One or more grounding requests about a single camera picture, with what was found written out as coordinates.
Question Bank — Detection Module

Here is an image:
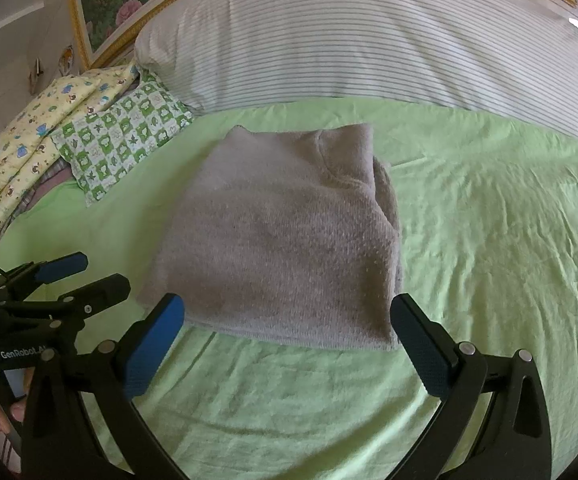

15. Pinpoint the light green bed sheet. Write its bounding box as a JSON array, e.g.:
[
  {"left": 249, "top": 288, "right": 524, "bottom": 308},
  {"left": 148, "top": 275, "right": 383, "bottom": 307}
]
[{"left": 0, "top": 97, "right": 578, "bottom": 480}]

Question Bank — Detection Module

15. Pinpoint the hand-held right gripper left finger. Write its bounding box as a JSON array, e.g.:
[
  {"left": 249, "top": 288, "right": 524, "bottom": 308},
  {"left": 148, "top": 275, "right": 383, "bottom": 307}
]
[{"left": 21, "top": 292, "right": 186, "bottom": 480}]

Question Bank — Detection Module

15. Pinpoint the grey knit sweater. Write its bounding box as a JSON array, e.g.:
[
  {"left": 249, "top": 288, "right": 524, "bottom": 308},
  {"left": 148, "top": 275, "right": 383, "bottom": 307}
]
[{"left": 136, "top": 122, "right": 405, "bottom": 353}]

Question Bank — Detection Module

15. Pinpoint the person's striped clothing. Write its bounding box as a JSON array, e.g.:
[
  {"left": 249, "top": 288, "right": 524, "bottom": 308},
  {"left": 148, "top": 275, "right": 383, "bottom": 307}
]
[{"left": 0, "top": 431, "right": 22, "bottom": 473}]

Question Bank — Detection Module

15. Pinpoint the white striped quilt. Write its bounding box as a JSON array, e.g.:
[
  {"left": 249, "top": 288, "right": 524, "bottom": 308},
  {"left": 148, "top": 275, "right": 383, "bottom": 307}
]
[{"left": 134, "top": 0, "right": 578, "bottom": 153}]

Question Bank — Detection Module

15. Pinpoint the yellow cartoon print pillow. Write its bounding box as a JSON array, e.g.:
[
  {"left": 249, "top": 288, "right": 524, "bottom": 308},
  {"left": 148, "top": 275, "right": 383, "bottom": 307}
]
[{"left": 0, "top": 62, "right": 142, "bottom": 246}]

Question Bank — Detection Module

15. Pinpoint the green patterned pillow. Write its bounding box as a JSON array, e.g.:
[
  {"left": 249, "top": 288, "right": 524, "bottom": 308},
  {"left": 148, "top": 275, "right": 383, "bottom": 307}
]
[{"left": 50, "top": 71, "right": 195, "bottom": 208}]

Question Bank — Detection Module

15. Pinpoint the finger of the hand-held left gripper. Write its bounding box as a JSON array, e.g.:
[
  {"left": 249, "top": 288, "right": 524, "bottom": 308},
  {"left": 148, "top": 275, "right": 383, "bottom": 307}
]
[
  {"left": 0, "top": 253, "right": 90, "bottom": 307},
  {"left": 3, "top": 273, "right": 132, "bottom": 332}
]

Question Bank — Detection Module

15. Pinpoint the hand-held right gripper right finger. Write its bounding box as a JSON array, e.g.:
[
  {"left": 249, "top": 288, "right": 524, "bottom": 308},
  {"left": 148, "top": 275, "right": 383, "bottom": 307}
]
[{"left": 390, "top": 292, "right": 552, "bottom": 480}]

